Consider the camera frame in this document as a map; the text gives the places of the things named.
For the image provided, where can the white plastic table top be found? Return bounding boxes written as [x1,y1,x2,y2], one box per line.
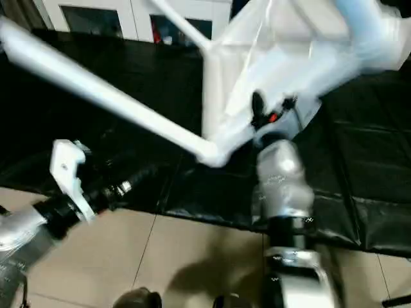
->
[200,0,405,167]

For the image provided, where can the black work mat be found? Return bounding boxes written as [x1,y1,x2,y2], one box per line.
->
[0,28,411,257]

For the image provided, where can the black left robot foot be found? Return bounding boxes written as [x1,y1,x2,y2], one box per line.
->
[114,287,161,308]

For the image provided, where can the black robot foot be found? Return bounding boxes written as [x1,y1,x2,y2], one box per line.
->
[114,287,161,308]
[213,293,241,308]

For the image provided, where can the black right robot foot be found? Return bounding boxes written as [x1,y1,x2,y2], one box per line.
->
[213,293,241,308]

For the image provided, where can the white cabinet with glass doors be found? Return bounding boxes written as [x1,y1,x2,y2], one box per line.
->
[41,0,232,42]

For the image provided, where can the grey curtain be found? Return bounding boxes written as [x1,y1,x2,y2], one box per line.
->
[0,0,52,33]

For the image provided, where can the black pole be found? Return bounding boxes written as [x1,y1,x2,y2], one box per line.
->
[381,296,411,307]

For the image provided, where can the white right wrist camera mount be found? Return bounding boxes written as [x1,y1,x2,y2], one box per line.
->
[256,94,322,142]

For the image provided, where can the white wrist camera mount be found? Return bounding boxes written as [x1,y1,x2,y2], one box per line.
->
[256,94,322,142]
[49,139,96,222]

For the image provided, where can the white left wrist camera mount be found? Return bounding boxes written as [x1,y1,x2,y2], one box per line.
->
[49,139,96,222]

